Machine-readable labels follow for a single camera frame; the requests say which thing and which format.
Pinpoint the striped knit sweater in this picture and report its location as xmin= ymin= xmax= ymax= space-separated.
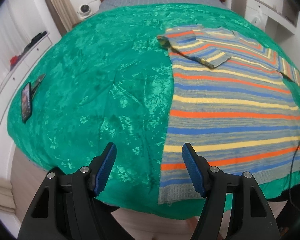
xmin=158 ymin=25 xmax=300 ymax=204

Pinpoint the white drawer cabinet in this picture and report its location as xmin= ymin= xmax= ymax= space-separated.
xmin=0 ymin=34 xmax=52 ymax=180

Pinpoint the black smartphone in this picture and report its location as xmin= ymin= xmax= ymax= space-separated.
xmin=21 ymin=82 xmax=32 ymax=123

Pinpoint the dark remote control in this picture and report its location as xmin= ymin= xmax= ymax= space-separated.
xmin=31 ymin=74 xmax=45 ymax=99

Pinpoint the green satin bedspread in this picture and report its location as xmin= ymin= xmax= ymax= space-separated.
xmin=7 ymin=4 xmax=300 ymax=219

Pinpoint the red item on cabinet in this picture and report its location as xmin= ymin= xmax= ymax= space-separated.
xmin=10 ymin=55 xmax=21 ymax=68

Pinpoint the black item on cabinet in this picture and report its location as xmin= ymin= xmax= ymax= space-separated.
xmin=23 ymin=31 xmax=47 ymax=53

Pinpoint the beige curtain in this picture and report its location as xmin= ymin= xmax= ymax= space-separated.
xmin=45 ymin=0 xmax=79 ymax=36

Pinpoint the white built-in desk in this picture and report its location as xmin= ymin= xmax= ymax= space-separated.
xmin=231 ymin=0 xmax=299 ymax=38

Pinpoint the white plastic bag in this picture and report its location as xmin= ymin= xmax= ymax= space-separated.
xmin=250 ymin=8 xmax=264 ymax=30

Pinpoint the small white fan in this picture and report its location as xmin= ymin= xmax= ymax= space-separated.
xmin=77 ymin=4 xmax=93 ymax=20

